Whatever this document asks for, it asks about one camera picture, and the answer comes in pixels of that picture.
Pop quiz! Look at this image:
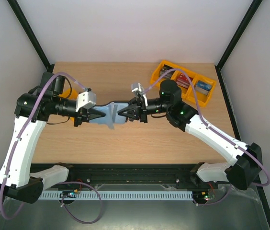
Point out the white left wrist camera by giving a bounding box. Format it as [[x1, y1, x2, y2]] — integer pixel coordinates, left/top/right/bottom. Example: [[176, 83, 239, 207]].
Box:
[[76, 88, 96, 112]]

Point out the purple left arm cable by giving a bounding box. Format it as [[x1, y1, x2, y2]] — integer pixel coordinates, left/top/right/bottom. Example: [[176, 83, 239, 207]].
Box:
[[0, 71, 88, 220]]

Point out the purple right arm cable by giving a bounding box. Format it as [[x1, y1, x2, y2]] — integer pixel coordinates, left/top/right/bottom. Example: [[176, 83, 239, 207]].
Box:
[[141, 68, 270, 187]]

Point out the black card stack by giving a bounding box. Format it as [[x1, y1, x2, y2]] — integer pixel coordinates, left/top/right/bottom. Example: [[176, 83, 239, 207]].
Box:
[[159, 65, 175, 80]]

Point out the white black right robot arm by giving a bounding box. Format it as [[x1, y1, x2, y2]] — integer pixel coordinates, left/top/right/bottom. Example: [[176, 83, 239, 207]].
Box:
[[117, 80, 262, 190]]

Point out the black aluminium frame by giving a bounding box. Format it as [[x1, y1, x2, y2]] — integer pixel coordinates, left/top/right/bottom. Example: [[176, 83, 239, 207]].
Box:
[[8, 0, 270, 228]]

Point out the small yellow plastic bin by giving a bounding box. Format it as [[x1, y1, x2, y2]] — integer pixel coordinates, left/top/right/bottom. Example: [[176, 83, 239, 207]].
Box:
[[58, 88, 80, 120]]

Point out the blue card stack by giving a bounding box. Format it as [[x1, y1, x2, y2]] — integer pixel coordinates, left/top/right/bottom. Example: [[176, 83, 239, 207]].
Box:
[[195, 80, 212, 95]]

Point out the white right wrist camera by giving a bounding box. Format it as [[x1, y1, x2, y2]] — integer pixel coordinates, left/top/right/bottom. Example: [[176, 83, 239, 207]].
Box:
[[131, 82, 148, 106]]

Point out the white slotted cable duct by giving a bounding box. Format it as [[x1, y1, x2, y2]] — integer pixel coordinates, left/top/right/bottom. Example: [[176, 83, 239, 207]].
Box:
[[39, 191, 193, 201]]

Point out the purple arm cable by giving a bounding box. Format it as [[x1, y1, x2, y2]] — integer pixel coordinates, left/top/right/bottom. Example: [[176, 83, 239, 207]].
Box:
[[141, 68, 270, 187], [0, 71, 88, 220]]

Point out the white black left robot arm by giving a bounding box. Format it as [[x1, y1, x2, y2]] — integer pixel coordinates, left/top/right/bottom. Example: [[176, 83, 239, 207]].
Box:
[[0, 72, 106, 204]]

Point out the red card stack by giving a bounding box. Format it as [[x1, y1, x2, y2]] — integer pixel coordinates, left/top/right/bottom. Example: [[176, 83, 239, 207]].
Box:
[[176, 73, 190, 89]]

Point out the yellow three-compartment tray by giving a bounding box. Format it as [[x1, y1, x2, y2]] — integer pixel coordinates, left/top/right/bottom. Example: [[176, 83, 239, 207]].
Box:
[[150, 60, 216, 107]]

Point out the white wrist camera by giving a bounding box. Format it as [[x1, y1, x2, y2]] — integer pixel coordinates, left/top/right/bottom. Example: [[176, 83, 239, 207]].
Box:
[[76, 88, 96, 112], [131, 82, 148, 106]]

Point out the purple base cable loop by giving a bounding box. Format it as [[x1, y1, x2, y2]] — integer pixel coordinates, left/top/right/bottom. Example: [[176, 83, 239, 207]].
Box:
[[60, 181, 103, 225]]

